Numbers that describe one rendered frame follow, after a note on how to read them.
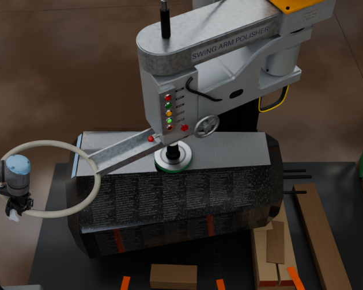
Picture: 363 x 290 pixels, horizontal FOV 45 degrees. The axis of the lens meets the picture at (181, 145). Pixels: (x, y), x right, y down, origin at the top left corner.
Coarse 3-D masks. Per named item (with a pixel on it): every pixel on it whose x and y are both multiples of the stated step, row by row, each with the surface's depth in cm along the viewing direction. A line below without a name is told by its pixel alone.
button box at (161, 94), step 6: (162, 90) 191; (168, 90) 191; (174, 90) 193; (162, 96) 192; (174, 96) 196; (162, 102) 195; (174, 102) 199; (162, 108) 197; (174, 108) 201; (162, 114) 200; (174, 114) 204; (162, 120) 203; (174, 120) 208; (162, 126) 206; (174, 126) 211; (162, 132) 210; (168, 132) 212
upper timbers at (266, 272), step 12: (276, 216) 298; (252, 228) 297; (288, 228) 292; (252, 240) 297; (264, 240) 288; (288, 240) 287; (264, 252) 282; (288, 252) 282; (264, 264) 277; (276, 264) 282; (288, 264) 277; (264, 276) 272; (276, 276) 272; (288, 276) 272
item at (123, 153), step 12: (144, 132) 232; (120, 144) 229; (132, 144) 232; (144, 144) 232; (156, 144) 226; (168, 144) 231; (96, 156) 226; (108, 156) 228; (120, 156) 228; (132, 156) 222; (144, 156) 227; (108, 168) 219
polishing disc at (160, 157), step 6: (180, 144) 254; (186, 144) 254; (162, 150) 252; (180, 150) 252; (186, 150) 251; (156, 156) 249; (162, 156) 249; (180, 156) 249; (186, 156) 249; (156, 162) 247; (162, 162) 246; (168, 162) 246; (174, 162) 246; (180, 162) 246; (186, 162) 246; (162, 168) 245; (168, 168) 244; (174, 168) 244; (180, 168) 244
